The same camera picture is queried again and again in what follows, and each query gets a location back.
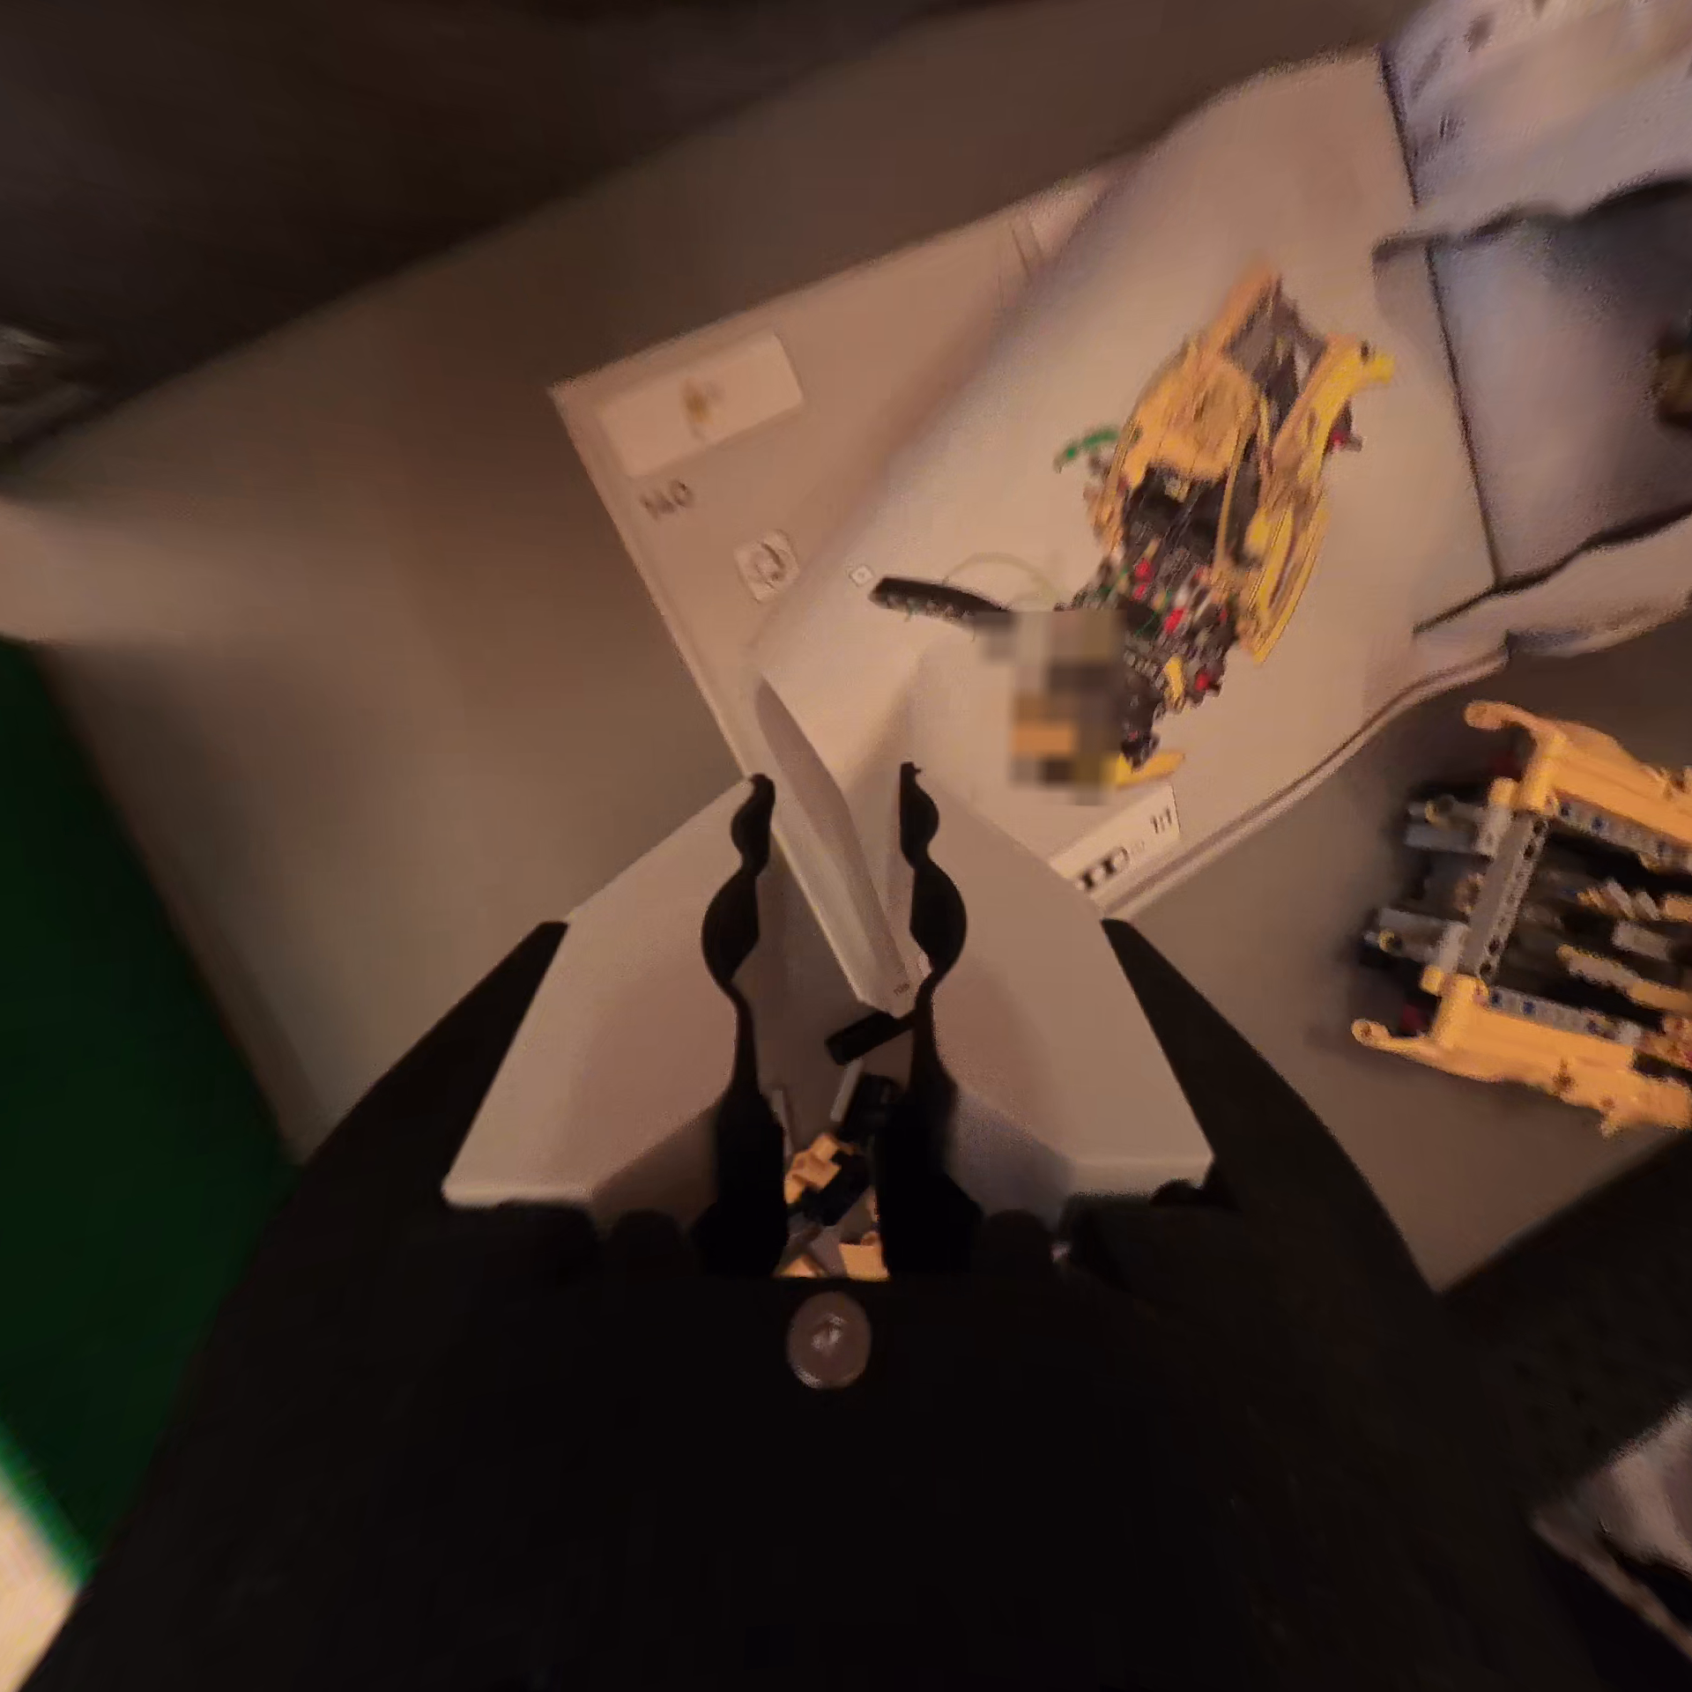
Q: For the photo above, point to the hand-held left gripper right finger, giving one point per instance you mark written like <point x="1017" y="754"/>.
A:
<point x="1058" y="1044"/>

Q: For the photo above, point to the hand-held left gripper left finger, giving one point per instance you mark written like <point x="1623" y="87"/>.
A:
<point x="621" y="1044"/>

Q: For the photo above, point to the grey desk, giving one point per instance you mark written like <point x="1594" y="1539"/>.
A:
<point x="394" y="660"/>

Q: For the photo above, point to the small yellow brick piece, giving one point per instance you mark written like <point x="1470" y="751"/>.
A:
<point x="816" y="1171"/>

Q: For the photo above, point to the yellow toy brick vehicle model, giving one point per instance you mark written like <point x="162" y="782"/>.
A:
<point x="1547" y="925"/>

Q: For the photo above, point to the green mat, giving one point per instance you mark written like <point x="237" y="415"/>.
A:
<point x="105" y="1056"/>

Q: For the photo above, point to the open building instruction booklet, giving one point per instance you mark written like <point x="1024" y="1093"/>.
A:
<point x="925" y="394"/>

